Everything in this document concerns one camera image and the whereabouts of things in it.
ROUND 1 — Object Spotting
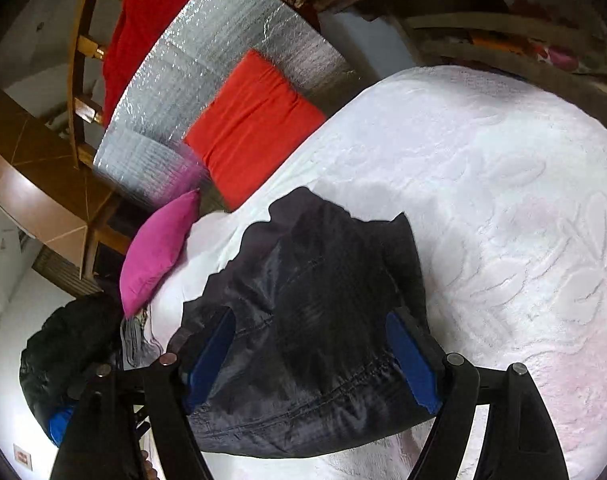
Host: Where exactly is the black quilted jacket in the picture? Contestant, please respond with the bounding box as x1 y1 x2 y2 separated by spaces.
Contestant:
179 188 430 458

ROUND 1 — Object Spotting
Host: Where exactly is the black clothes pile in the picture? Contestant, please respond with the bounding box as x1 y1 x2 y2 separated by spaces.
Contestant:
19 292 124 438

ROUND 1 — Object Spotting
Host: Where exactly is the person's left hand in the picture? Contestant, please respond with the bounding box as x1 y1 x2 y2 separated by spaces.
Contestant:
141 451 158 480

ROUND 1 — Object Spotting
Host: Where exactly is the blue garment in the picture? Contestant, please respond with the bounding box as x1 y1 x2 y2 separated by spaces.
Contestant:
48 406 75 448

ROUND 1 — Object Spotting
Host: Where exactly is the grey folded garment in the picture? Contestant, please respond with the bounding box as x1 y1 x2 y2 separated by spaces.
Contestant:
120 307 164 370

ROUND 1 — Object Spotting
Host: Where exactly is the magenta pillow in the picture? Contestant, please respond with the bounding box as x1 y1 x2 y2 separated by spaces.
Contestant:
119 190 200 318

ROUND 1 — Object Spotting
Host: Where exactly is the white embossed bedspread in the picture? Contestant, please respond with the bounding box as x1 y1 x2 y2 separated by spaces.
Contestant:
146 66 607 479

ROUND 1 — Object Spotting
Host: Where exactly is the brown wooden wardrobe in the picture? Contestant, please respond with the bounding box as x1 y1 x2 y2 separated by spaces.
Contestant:
0 89 130 278

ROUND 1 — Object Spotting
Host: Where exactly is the silver foil insulation sheet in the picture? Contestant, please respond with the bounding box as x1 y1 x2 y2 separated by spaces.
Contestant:
93 0 361 209

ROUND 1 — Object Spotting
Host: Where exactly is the red-orange cushion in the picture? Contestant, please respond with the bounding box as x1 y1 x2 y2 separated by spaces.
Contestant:
184 50 326 210

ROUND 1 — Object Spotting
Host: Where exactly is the wooden shelf unit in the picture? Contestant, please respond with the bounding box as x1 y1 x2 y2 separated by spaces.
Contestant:
315 0 607 127

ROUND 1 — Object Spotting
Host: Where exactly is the red hanging cloth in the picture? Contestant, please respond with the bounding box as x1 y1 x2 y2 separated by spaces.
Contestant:
103 0 190 125

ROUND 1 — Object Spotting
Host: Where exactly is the wooden headboard frame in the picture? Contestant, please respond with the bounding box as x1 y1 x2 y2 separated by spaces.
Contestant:
66 0 122 170

